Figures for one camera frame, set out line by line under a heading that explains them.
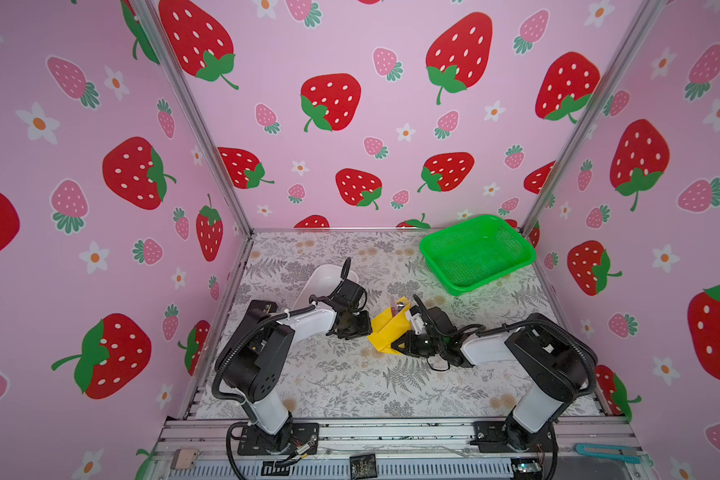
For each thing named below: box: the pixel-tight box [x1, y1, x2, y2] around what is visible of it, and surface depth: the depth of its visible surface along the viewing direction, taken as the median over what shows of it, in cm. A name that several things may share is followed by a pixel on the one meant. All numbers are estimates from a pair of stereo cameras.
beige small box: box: [170, 448, 200, 470], surface depth 71 cm
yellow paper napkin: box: [366, 296, 412, 355], surface depth 94 cm
